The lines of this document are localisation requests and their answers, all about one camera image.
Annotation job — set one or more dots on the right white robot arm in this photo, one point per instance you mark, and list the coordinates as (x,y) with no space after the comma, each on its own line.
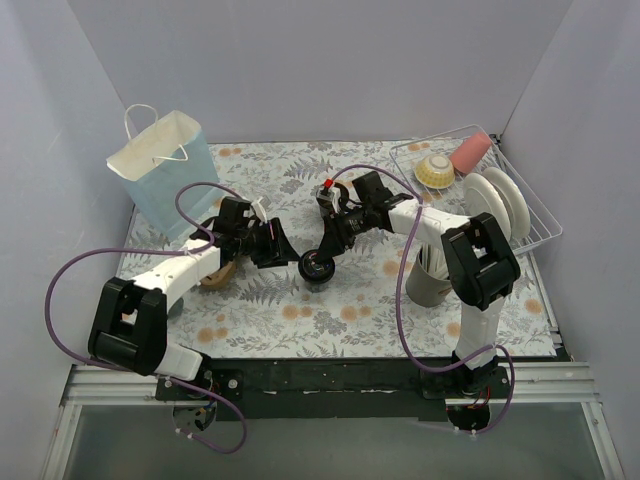
(480,265)

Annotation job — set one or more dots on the black coffee cup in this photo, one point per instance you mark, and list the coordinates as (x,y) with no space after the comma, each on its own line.
(317,285)
(325,206)

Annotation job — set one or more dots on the brown cardboard cup sleeves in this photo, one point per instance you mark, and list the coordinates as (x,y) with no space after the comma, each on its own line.
(219,279)

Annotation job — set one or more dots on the floral tablecloth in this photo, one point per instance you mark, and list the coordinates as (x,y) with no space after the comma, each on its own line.
(269,313)

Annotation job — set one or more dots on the grey cup with straws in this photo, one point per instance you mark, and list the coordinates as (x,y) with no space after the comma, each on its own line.
(423,288)

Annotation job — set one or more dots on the white wire dish rack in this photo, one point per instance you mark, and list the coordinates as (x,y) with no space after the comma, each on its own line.
(405,156)

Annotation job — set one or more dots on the yellow patterned bowl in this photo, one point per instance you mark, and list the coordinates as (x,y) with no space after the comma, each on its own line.
(435,171)

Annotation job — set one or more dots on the pink plastic cup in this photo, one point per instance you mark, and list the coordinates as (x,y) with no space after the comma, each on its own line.
(465,158)

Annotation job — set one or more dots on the black coffee cup lid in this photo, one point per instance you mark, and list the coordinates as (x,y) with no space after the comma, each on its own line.
(314,271)

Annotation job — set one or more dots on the aluminium frame rail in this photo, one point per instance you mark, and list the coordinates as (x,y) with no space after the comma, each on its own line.
(535,382)

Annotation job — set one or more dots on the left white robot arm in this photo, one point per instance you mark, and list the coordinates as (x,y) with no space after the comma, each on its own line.
(130,328)

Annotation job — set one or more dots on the white paper cup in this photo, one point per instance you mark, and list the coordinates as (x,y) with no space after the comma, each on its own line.
(176,309)

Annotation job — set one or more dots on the white plate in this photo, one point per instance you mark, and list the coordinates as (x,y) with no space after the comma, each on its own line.
(513,199)
(481,196)

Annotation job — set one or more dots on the light blue paper bag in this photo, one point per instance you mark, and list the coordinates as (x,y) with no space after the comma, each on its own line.
(158,162)

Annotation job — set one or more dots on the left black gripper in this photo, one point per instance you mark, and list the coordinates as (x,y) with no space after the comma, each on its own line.
(270,245)

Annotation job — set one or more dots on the front white plate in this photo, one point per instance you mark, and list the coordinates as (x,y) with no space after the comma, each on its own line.
(481,196)

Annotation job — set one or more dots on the back white plate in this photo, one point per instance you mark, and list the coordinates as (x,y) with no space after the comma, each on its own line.
(513,199)

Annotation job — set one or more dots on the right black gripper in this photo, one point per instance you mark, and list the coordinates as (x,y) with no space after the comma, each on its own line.
(331,234)

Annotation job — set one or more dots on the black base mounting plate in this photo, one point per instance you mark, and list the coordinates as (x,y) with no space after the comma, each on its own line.
(319,388)

